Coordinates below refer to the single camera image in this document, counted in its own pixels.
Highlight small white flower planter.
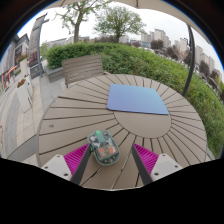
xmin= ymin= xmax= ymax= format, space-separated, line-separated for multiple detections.
xmin=17 ymin=54 xmax=31 ymax=78

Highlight slender-trunk tree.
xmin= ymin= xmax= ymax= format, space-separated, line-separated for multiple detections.
xmin=55 ymin=0 xmax=112 ymax=44

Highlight large white flower planter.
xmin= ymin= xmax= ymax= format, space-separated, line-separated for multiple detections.
xmin=15 ymin=77 xmax=35 ymax=113

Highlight curved black umbrella pole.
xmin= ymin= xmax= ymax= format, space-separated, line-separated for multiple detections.
xmin=181 ymin=24 xmax=196 ymax=98

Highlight blue rectangular mouse pad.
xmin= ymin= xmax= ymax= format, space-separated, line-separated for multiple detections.
xmin=106 ymin=83 xmax=170 ymax=116

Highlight round-crowned tree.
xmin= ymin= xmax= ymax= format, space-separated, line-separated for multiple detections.
xmin=94 ymin=5 xmax=147 ymax=43

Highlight slatted brown outdoor chair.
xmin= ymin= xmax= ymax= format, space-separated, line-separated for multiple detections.
xmin=61 ymin=54 xmax=105 ymax=89

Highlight tall dark sign pillar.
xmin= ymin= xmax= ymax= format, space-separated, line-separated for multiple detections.
xmin=27 ymin=13 xmax=51 ymax=80

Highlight distant apartment buildings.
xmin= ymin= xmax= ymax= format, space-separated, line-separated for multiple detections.
xmin=43 ymin=28 xmax=224 ymax=81

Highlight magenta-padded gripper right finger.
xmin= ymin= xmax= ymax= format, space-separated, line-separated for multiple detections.
xmin=130 ymin=142 xmax=184 ymax=186

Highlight dark storefront building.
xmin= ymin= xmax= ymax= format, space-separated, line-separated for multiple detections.
xmin=0 ymin=33 xmax=31 ymax=95

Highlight trimmed green hedge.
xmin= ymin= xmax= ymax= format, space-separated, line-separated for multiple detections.
xmin=45 ymin=41 xmax=224 ymax=158

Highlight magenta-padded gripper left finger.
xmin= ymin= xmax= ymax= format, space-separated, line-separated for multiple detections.
xmin=40 ymin=143 xmax=93 ymax=186

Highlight transparent green computer mouse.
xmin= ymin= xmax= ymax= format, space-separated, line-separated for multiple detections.
xmin=87 ymin=129 xmax=121 ymax=167

